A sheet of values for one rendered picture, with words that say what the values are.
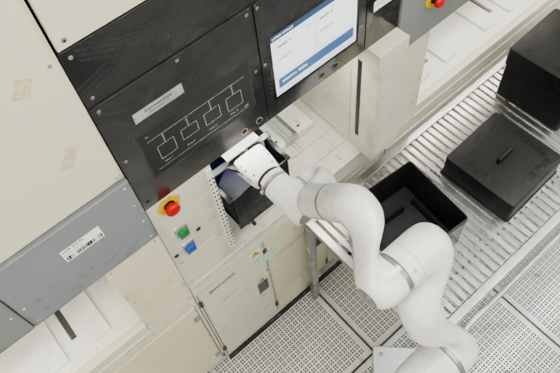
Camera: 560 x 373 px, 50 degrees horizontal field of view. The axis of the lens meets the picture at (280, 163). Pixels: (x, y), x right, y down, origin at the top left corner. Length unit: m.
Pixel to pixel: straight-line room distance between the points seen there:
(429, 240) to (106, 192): 0.70
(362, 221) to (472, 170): 0.99
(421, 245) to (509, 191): 0.94
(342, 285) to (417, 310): 1.51
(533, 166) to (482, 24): 0.67
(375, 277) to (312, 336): 1.58
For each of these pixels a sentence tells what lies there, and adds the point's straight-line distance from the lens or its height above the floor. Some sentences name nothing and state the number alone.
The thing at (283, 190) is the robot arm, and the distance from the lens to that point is 1.59.
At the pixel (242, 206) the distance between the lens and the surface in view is 1.79.
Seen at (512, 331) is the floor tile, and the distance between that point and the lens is 2.90.
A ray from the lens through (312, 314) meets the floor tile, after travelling 2.81.
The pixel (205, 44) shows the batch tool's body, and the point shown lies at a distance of 1.26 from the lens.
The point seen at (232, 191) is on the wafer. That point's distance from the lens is 1.90.
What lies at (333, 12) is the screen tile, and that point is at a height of 1.63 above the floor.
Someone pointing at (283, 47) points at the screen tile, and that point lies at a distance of 1.44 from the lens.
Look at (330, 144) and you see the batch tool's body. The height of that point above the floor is 0.87.
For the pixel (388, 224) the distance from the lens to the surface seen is 2.13.
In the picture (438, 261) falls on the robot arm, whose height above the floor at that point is 1.50.
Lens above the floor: 2.67
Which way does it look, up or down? 57 degrees down
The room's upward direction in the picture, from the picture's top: 8 degrees counter-clockwise
